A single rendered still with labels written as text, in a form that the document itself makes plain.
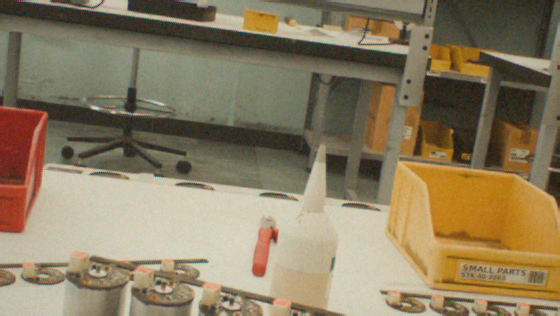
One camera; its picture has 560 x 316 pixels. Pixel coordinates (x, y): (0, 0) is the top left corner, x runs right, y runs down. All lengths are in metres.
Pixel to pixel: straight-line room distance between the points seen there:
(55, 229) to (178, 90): 4.13
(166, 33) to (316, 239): 2.13
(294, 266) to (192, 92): 4.25
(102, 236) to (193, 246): 0.06
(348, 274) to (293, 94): 4.16
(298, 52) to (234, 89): 2.13
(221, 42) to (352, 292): 2.09
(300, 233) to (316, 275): 0.03
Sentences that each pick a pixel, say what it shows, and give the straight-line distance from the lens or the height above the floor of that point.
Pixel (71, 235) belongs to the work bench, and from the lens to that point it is 0.60.
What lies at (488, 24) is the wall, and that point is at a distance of 4.89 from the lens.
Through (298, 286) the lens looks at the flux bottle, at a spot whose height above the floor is 0.77.
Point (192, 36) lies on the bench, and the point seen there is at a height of 0.72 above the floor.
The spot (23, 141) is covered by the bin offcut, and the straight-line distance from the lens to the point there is 0.70.
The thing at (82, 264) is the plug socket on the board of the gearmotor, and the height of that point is 0.82.
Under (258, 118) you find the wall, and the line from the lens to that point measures 4.75.
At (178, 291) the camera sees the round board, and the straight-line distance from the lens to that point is 0.35.
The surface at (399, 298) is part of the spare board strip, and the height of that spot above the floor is 0.76.
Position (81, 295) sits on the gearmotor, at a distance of 0.35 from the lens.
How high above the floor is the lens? 0.94
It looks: 12 degrees down
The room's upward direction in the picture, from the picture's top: 8 degrees clockwise
